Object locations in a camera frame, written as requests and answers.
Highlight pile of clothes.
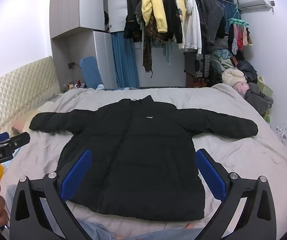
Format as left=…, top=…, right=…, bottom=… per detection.
left=210, top=37, right=274, bottom=117

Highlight leopard print scarf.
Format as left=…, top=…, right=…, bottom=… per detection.
left=142, top=17, right=167, bottom=73

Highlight white hoodie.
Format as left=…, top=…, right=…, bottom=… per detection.
left=184, top=0, right=202, bottom=51

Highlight cream quilted headboard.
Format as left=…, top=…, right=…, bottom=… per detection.
left=0, top=56, right=60, bottom=137

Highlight black storage stand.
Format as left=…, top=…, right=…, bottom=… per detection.
left=184, top=52, right=212, bottom=88

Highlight blue curtain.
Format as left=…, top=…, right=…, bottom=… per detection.
left=111, top=31, right=140, bottom=89

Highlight green box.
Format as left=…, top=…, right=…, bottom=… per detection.
left=256, top=80, right=273, bottom=98

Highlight pink cream pillow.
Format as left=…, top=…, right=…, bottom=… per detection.
left=11, top=119, right=35, bottom=134

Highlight grey wardrobe cabinet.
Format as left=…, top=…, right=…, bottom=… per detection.
left=50, top=0, right=128, bottom=90

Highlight clear plastic hangers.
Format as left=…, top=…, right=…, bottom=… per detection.
left=271, top=122, right=287, bottom=143

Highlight dark grey jacket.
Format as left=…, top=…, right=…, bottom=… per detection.
left=196, top=0, right=227, bottom=46

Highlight bed with white sheet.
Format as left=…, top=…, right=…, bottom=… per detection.
left=0, top=86, right=287, bottom=240

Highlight yellow fleece jacket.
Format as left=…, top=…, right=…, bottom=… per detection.
left=141, top=0, right=169, bottom=33

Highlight pale yellow shirt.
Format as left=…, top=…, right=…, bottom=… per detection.
left=174, top=0, right=187, bottom=49

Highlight hanging small colourful clothes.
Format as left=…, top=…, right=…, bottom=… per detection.
left=227, top=24, right=254, bottom=55

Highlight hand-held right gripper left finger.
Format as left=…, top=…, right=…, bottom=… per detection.
left=9, top=149, right=93, bottom=240

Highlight green clip hanger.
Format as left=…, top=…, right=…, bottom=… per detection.
left=228, top=5, right=250, bottom=27

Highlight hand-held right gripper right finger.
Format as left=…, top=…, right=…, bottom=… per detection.
left=195, top=148, right=277, bottom=240

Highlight blue cushion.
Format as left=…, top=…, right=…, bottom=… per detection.
left=80, top=56, right=104, bottom=89

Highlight small bedside clutter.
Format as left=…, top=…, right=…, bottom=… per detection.
left=67, top=79, right=87, bottom=90

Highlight black puffer jacket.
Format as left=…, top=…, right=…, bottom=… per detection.
left=30, top=95, right=259, bottom=222

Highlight hanging black coat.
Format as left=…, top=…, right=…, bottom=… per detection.
left=123, top=0, right=144, bottom=43

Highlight hanging black jacket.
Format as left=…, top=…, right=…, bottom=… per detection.
left=162, top=0, right=184, bottom=44

